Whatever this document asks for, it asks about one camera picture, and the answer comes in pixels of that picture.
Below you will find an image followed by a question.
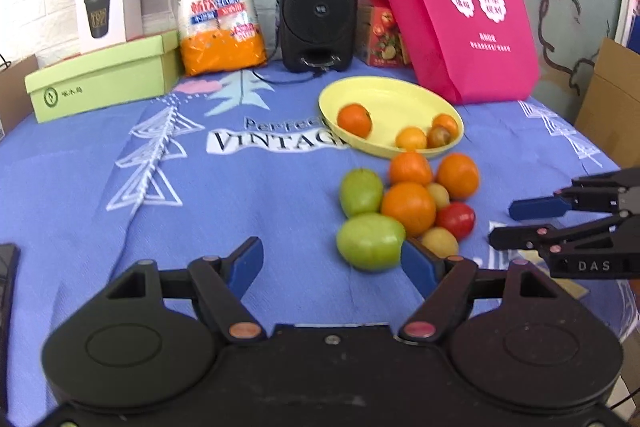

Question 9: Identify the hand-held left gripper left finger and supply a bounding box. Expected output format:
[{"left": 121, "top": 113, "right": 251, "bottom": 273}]
[{"left": 107, "top": 237, "right": 266, "bottom": 341}]

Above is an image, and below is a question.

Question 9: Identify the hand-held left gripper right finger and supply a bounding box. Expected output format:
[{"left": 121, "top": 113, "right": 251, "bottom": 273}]
[{"left": 398, "top": 238, "right": 574, "bottom": 341}]

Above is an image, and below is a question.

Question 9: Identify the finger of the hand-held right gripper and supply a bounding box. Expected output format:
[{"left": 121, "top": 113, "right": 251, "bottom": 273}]
[
  {"left": 508, "top": 168, "right": 640, "bottom": 222},
  {"left": 489, "top": 210, "right": 632, "bottom": 256}
]

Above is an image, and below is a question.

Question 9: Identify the green fruit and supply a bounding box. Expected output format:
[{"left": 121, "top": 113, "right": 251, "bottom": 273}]
[
  {"left": 336, "top": 213, "right": 407, "bottom": 271},
  {"left": 340, "top": 168, "right": 385, "bottom": 218}
]

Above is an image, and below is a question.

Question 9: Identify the large orange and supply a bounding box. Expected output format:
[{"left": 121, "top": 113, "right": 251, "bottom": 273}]
[{"left": 381, "top": 182, "right": 437, "bottom": 238}]

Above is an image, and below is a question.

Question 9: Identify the red tomato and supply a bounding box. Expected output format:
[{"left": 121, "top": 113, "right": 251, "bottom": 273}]
[{"left": 435, "top": 202, "right": 476, "bottom": 241}]

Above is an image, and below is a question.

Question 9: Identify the small yellow fruit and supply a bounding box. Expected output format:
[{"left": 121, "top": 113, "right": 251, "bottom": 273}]
[{"left": 426, "top": 182, "right": 451, "bottom": 210}]

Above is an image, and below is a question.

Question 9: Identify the yellow plate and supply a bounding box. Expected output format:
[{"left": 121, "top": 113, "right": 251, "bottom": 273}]
[{"left": 318, "top": 77, "right": 464, "bottom": 159}]

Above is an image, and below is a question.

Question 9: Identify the blue printed tablecloth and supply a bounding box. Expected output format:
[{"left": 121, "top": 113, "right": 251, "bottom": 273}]
[{"left": 0, "top": 66, "right": 640, "bottom": 427}]

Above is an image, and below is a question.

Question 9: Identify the small brownish fruit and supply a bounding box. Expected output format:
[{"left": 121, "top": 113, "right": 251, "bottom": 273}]
[{"left": 426, "top": 126, "right": 452, "bottom": 149}]

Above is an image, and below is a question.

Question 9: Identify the small orange fruit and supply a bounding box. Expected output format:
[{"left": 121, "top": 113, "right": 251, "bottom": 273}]
[{"left": 432, "top": 113, "right": 459, "bottom": 136}]

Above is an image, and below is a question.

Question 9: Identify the brown cardboard box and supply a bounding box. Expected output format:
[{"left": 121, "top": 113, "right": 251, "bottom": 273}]
[{"left": 574, "top": 37, "right": 640, "bottom": 171}]

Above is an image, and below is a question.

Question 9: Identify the small yellow-orange fruit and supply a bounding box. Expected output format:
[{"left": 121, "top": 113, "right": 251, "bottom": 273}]
[{"left": 395, "top": 127, "right": 427, "bottom": 151}]

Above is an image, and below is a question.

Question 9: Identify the orange with dark spot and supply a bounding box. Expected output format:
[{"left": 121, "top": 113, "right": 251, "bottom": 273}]
[{"left": 337, "top": 103, "right": 373, "bottom": 138}]

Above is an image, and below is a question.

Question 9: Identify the pink shopping bag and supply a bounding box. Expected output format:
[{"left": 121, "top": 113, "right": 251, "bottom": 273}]
[{"left": 354, "top": 0, "right": 541, "bottom": 104}]

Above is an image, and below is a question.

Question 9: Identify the red fruit-print box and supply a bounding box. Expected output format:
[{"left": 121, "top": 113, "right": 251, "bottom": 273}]
[{"left": 357, "top": 0, "right": 412, "bottom": 68}]

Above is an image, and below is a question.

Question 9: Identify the green shoe box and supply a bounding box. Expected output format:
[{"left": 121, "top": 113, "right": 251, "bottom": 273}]
[{"left": 24, "top": 30, "right": 182, "bottom": 124}]

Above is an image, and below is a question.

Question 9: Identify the orange pack of plastic cups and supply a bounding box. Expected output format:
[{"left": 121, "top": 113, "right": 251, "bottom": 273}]
[{"left": 164, "top": 0, "right": 269, "bottom": 77}]

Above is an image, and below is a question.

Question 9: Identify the brown cardboard sheet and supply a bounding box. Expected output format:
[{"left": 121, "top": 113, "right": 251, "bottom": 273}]
[{"left": 0, "top": 55, "right": 40, "bottom": 138}]

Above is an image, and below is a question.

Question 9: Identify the white box with cup picture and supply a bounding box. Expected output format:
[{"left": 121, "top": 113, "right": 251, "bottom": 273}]
[{"left": 74, "top": 0, "right": 144, "bottom": 56}]

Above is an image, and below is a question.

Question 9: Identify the black speaker cable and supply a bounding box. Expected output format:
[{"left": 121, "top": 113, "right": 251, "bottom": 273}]
[{"left": 248, "top": 68, "right": 332, "bottom": 86}]

